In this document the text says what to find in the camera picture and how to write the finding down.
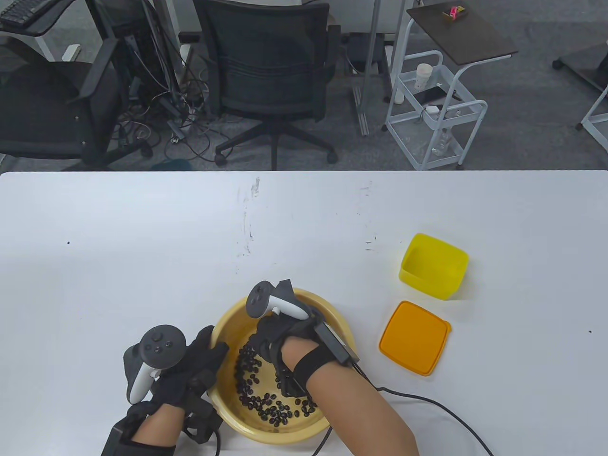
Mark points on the black wrist sensor box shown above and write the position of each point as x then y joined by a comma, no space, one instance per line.
116,441
337,344

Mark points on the gray hand controller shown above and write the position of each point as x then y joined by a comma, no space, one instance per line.
161,346
266,299

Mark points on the orange plastic lid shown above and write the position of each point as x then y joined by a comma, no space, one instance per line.
415,337

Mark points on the person's left forearm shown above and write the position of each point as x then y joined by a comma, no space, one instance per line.
156,427

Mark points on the black padded office chair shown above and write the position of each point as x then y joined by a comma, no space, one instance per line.
42,109

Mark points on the white paper cup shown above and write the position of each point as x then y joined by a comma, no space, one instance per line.
424,76

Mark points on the pile of coffee beans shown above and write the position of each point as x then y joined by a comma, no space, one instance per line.
266,408

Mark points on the black left wrist sensor box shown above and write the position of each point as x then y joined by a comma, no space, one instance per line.
116,441

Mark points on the black mesh office chair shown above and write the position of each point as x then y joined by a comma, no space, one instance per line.
270,61

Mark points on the yellow plastic basin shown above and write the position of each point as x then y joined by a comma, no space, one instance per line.
232,318

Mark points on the white power strip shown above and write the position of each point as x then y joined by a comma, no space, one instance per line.
71,52

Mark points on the yellow plastic container box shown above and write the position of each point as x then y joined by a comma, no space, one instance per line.
430,270

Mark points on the person's right forearm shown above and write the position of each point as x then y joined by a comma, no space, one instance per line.
361,408

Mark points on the teal round object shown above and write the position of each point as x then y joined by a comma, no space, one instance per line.
171,165

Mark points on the small brown holder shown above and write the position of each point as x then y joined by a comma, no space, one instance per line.
447,16

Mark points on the person's right hand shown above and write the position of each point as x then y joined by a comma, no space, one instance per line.
280,330

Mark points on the clear plastic bottle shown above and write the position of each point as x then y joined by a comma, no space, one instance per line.
439,142

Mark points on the black phone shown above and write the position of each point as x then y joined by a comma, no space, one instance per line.
434,95

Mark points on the pink small item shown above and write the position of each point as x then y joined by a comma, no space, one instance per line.
457,10

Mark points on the gray desk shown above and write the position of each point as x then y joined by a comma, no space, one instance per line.
47,21

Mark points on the white metal frame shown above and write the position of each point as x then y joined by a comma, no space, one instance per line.
593,111

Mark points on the dark top side table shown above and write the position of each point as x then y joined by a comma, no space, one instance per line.
460,35

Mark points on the aluminium post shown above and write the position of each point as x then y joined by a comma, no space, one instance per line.
368,71

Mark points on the person's left hand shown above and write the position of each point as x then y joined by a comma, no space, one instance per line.
190,375

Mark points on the white charger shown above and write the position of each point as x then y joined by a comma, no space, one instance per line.
432,110

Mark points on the black keyboard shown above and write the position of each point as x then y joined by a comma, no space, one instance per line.
19,10

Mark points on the dark rolling platform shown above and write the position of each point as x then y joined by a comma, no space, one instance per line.
586,61

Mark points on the black right wrist sensor box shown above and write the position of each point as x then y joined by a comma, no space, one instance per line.
337,344

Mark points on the white rolling cart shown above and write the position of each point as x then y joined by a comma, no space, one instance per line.
468,104

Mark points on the black computer tower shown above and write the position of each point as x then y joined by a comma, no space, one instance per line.
137,52

